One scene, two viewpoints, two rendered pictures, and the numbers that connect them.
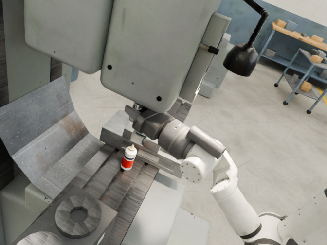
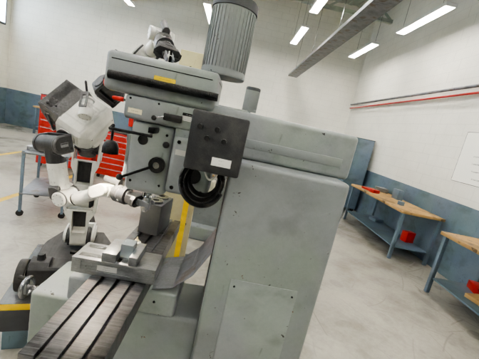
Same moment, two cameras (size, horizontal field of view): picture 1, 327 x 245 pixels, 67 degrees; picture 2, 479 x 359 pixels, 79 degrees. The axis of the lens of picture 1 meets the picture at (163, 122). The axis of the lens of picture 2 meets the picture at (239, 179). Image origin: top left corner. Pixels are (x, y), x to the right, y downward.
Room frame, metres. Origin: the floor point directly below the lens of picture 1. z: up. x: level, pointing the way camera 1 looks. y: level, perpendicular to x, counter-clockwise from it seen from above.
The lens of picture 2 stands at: (2.00, 0.27, 1.71)
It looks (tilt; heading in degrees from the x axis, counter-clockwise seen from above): 11 degrees down; 170
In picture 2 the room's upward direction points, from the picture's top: 12 degrees clockwise
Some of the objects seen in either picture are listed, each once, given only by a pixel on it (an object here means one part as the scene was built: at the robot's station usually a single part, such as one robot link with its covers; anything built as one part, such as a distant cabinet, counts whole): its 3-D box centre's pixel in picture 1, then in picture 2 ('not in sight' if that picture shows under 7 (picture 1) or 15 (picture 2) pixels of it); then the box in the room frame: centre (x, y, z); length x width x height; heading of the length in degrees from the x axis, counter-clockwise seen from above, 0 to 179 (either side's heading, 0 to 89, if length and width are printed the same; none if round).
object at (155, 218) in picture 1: (112, 196); (134, 278); (0.59, 0.08, 0.82); 0.50 x 0.35 x 0.12; 83
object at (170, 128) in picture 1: (162, 129); (130, 197); (0.55, -0.01, 1.23); 0.13 x 0.12 x 0.10; 154
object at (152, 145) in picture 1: (158, 134); (115, 250); (0.75, 0.00, 1.05); 0.15 x 0.06 x 0.04; 175
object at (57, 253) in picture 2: not in sight; (78, 246); (-0.11, -0.44, 0.59); 0.64 x 0.52 x 0.33; 12
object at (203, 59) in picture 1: (202, 60); (129, 156); (0.57, -0.03, 1.45); 0.04 x 0.04 x 0.21; 83
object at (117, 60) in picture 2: not in sight; (167, 84); (0.59, 0.09, 1.81); 0.47 x 0.26 x 0.16; 83
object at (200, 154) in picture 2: not in sight; (217, 143); (0.96, 0.34, 1.62); 0.20 x 0.09 x 0.21; 83
